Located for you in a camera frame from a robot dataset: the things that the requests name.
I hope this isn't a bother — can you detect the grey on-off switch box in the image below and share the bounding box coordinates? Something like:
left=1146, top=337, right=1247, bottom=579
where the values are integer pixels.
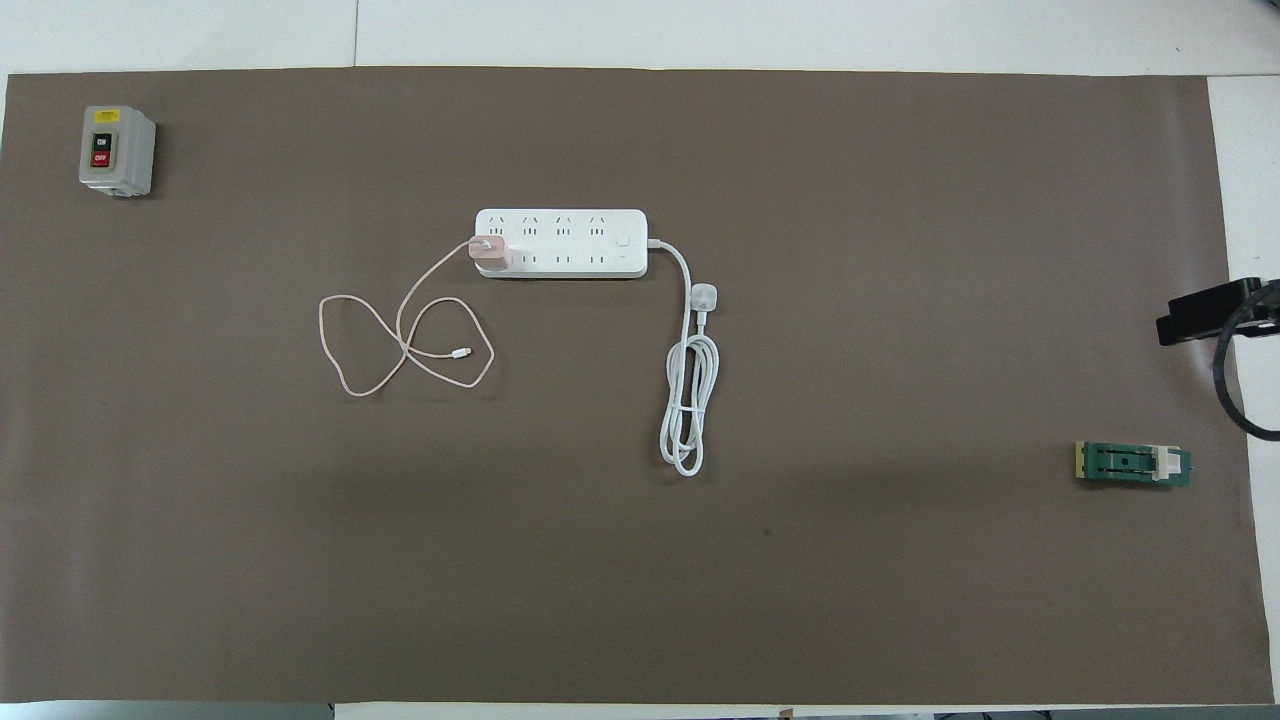
left=79, top=105, right=157, bottom=198

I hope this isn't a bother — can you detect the white power strip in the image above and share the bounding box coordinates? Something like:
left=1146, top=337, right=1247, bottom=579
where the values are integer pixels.
left=473, top=207, right=650, bottom=280

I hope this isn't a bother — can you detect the brown table mat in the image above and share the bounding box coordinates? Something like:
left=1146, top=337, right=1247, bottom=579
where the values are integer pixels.
left=0, top=66, right=1276, bottom=706

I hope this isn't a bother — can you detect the green knife switch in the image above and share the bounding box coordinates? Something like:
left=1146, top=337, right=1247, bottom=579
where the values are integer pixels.
left=1074, top=440, right=1194, bottom=490

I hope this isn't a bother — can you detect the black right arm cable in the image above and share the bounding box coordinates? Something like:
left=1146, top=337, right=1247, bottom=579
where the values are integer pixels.
left=1210, top=285, right=1280, bottom=442

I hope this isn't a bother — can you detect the white power strip cord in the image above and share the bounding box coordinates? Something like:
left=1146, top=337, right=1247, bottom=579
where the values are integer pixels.
left=645, top=237, right=721, bottom=478

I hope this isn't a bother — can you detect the pink charging cable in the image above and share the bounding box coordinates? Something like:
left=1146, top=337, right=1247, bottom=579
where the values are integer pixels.
left=318, top=238, right=496, bottom=397

